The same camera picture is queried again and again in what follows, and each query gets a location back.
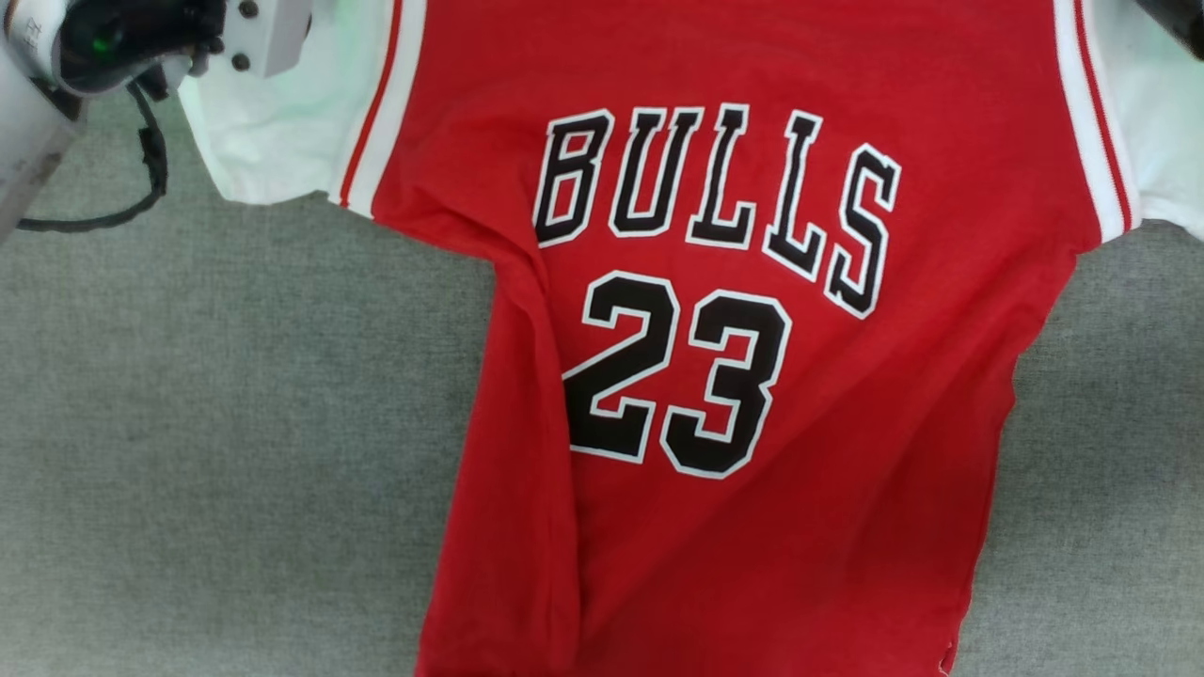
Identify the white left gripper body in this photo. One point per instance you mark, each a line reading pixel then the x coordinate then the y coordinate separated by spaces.
pixel 141 38

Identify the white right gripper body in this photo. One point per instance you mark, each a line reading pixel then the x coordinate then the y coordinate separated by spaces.
pixel 1180 19

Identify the red Bulls basketball jersey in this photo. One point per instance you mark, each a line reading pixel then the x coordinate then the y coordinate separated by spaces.
pixel 752 527

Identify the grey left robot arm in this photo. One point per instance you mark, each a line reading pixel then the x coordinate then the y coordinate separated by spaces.
pixel 28 141

